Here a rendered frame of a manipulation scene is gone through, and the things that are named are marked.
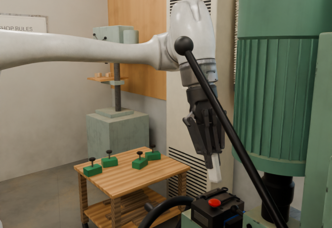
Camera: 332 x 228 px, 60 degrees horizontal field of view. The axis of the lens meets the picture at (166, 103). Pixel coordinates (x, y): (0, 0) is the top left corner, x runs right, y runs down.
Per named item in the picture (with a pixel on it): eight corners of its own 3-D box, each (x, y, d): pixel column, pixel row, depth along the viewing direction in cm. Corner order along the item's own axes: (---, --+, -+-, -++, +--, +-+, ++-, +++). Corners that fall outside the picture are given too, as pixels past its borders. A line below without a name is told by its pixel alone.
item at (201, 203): (218, 199, 84) (218, 181, 83) (248, 217, 75) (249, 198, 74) (183, 213, 77) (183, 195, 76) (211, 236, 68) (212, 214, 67)
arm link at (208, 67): (223, 57, 69) (227, 82, 69) (198, 65, 77) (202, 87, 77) (194, 59, 64) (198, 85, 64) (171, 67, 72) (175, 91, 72)
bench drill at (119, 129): (122, 164, 346) (118, 28, 314) (157, 181, 302) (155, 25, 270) (86, 176, 314) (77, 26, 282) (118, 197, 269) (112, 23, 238)
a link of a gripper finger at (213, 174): (215, 153, 69) (213, 154, 69) (220, 182, 69) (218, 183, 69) (207, 153, 72) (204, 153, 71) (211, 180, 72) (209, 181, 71)
